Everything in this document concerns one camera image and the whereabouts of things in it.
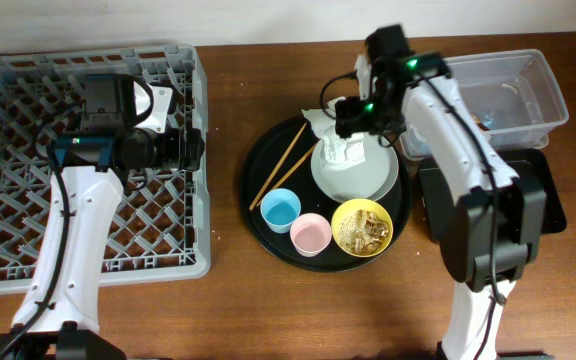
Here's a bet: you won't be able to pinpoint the white napkin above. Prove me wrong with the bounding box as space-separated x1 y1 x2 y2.
302 109 365 171

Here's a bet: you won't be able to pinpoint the yellow plastic bowl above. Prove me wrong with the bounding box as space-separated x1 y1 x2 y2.
331 199 394 258

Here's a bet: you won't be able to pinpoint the rice and food scraps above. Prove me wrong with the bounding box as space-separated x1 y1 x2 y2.
337 210 390 256

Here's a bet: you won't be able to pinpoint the pink plastic cup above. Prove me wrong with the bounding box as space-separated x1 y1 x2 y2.
289 213 332 257

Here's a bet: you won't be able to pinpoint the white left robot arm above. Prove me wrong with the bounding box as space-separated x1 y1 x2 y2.
0 74 205 359

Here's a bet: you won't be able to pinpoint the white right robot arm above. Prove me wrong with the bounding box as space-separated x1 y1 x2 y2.
333 24 547 359

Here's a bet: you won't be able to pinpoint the grey plastic dishwasher rack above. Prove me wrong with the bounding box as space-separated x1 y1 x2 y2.
0 45 211 295

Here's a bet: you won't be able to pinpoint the grey round plate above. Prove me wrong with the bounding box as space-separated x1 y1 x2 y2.
310 136 399 203

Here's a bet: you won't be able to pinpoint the right wooden chopstick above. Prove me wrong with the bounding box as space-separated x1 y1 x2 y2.
271 144 316 190

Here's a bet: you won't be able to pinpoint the wooden chopstick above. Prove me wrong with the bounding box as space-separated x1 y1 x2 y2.
249 123 306 211
271 144 316 190

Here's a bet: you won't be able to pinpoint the left wooden chopstick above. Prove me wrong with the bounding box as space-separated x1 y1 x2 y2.
249 123 306 211

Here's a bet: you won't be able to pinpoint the black rectangular tray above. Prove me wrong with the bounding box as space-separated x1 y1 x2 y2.
417 149 567 244

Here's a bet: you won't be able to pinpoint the round black tray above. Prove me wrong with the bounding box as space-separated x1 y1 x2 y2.
238 115 412 272

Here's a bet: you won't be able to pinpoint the blue plastic cup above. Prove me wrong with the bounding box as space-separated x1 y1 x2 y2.
260 188 301 234

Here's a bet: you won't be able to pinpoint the clear plastic bin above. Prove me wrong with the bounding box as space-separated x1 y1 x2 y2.
398 48 570 162

